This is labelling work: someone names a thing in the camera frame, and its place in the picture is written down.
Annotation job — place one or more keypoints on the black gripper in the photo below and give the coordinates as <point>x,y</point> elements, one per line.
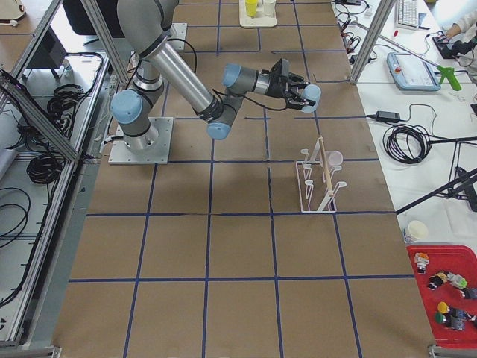
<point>276,89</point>

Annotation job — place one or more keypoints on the blue plastic cup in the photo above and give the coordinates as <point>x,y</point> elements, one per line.
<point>311,96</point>

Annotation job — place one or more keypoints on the pink plastic cup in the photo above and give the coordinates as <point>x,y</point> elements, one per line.
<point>333,158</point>

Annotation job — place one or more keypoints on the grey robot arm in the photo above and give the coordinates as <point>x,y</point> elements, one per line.
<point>146,26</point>

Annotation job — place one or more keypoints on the pale green plastic cup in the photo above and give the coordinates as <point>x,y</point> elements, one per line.
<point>269,7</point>

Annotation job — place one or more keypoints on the yellow plastic cup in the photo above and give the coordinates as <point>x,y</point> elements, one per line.
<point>251,7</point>

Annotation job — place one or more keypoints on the white paper cup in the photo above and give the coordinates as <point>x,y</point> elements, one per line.
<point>415,230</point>

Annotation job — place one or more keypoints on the cream plastic tray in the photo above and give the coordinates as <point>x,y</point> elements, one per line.
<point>259,21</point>

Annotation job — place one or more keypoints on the black power adapter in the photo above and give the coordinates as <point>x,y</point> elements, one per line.
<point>386,116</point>

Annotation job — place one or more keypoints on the white computer keyboard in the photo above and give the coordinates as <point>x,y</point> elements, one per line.
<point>406,14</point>

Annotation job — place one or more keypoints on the green plastic printed part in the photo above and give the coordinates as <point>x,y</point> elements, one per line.
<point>448,73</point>

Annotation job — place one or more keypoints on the person in white shirt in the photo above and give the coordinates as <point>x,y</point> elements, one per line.
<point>466,26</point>

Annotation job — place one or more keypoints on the red plastic bin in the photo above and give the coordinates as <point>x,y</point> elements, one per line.
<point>446,278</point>

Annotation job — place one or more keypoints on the white wire dish rack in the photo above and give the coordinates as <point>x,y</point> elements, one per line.
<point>318,189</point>

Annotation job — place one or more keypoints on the aluminium frame post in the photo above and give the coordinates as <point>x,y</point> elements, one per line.
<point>380,17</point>

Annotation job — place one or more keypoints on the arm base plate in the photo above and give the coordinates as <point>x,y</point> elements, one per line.
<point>176,35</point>
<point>153,147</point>

